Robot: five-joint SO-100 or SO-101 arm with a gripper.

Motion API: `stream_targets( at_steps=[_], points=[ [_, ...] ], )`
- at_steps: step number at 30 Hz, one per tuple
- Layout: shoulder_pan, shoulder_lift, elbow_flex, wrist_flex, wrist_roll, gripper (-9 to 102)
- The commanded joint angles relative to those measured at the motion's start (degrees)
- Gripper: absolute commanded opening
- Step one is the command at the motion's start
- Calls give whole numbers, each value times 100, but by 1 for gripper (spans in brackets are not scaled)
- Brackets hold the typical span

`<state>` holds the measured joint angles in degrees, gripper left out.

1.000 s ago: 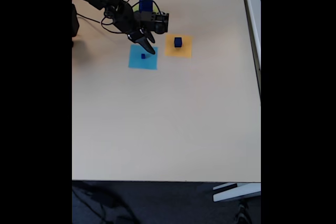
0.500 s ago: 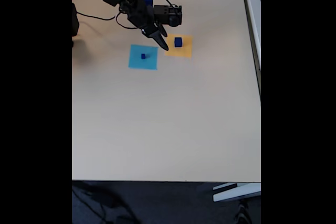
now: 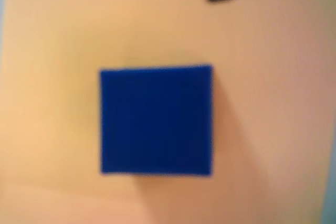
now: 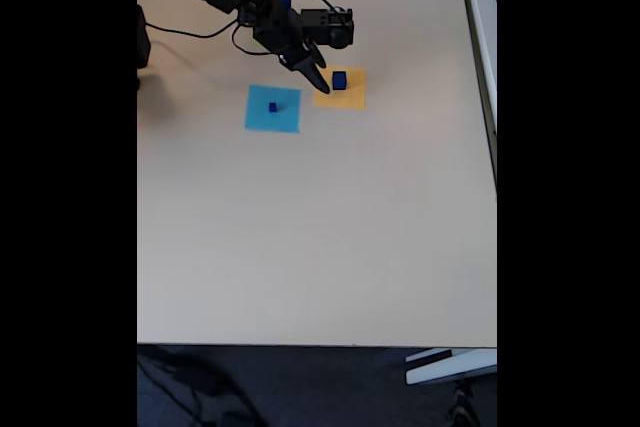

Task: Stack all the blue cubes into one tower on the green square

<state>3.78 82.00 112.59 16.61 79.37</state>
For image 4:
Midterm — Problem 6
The orange paper square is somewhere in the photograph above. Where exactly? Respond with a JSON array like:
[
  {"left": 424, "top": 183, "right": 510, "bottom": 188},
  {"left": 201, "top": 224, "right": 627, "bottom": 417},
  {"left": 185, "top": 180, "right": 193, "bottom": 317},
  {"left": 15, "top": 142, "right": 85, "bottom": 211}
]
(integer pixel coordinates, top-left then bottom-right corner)
[{"left": 312, "top": 65, "right": 367, "bottom": 112}]

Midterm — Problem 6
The light blue paper square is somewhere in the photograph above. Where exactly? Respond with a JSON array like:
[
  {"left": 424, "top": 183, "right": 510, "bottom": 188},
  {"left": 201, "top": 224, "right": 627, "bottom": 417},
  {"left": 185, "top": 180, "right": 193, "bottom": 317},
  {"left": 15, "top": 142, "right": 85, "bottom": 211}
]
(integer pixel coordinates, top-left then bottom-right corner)
[{"left": 243, "top": 84, "right": 302, "bottom": 135}]

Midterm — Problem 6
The white neighbouring table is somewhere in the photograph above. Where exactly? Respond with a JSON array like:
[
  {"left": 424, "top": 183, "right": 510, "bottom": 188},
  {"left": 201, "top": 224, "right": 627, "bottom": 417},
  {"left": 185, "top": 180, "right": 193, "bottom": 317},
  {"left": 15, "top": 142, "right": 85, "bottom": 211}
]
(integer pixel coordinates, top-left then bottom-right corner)
[{"left": 454, "top": 0, "right": 498, "bottom": 203}]

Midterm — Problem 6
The white table foot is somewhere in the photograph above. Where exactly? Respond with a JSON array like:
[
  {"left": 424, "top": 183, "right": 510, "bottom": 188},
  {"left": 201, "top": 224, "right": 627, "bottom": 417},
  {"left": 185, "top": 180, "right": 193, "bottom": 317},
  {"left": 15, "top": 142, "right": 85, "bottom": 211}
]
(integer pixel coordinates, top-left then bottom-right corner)
[{"left": 404, "top": 348, "right": 498, "bottom": 387}]

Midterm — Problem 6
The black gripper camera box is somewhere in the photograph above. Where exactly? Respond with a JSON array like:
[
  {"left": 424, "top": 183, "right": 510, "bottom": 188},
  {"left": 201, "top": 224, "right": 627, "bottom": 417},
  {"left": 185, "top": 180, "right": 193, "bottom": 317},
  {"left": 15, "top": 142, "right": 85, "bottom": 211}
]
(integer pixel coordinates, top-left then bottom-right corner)
[{"left": 298, "top": 6, "right": 356, "bottom": 51}]

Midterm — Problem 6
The black camera cable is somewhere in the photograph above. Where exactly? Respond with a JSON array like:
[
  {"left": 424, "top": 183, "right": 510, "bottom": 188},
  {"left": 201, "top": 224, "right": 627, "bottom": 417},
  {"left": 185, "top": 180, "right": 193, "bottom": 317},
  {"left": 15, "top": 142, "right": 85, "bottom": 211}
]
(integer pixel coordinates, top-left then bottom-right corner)
[{"left": 144, "top": 0, "right": 354, "bottom": 57}]

